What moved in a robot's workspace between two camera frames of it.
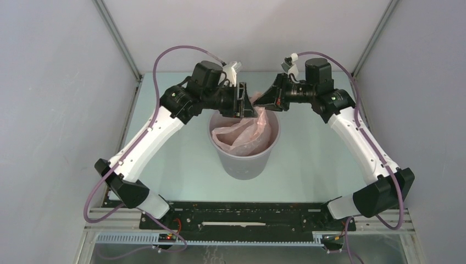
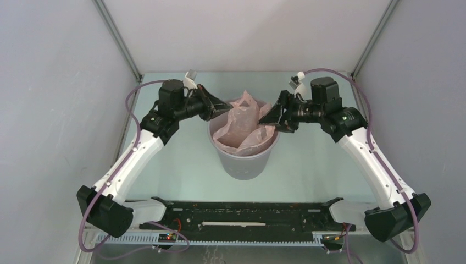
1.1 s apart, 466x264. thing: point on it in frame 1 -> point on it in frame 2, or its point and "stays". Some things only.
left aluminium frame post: (118, 36) stays
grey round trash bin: (241, 166) stays
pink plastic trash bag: (246, 137) stays
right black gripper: (269, 100) -> (274, 116)
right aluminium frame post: (390, 6) stays
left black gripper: (242, 108) -> (215, 105)
